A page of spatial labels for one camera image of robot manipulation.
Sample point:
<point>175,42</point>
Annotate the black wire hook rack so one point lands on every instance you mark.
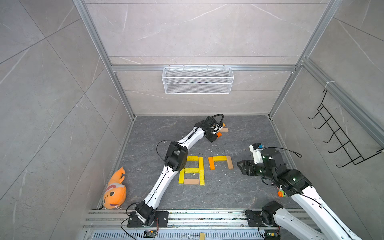
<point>345,144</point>

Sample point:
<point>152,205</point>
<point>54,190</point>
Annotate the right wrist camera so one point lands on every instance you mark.
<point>256,152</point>

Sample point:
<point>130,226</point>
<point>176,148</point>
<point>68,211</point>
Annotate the orange plush toy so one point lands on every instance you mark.
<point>116,192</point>

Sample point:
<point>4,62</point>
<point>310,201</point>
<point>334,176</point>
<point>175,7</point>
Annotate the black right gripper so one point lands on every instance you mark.
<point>250,163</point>

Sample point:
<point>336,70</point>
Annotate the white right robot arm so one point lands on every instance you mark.
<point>268,164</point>

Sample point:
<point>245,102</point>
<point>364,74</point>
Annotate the aluminium frame post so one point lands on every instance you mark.
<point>90,26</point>

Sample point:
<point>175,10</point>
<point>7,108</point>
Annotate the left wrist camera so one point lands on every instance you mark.
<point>219,126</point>

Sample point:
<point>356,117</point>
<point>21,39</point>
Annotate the lime yellow block short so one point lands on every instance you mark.
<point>201,163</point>

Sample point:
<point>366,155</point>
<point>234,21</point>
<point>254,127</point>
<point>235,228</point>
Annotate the white wire mesh basket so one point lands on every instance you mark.
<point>197,80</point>

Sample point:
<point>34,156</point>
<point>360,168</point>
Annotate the light wooden block front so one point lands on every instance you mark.
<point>230,163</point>

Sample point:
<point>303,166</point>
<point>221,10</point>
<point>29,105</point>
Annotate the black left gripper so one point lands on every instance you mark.
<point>214,138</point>

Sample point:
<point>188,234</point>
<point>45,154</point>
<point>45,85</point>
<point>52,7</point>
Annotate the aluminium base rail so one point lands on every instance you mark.
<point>232,224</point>

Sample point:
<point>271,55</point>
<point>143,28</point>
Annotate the yellow block angled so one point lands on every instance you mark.
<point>220,158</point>

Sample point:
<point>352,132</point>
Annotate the orange green toy car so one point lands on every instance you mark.
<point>281,194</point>

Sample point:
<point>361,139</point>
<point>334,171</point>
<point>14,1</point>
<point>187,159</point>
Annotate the lime yellow block long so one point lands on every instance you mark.
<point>192,170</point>

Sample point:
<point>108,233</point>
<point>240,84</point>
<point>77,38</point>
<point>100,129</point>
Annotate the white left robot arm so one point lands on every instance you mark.
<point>175,160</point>

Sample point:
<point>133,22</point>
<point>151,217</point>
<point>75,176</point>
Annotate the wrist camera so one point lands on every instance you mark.
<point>219,126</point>
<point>256,152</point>

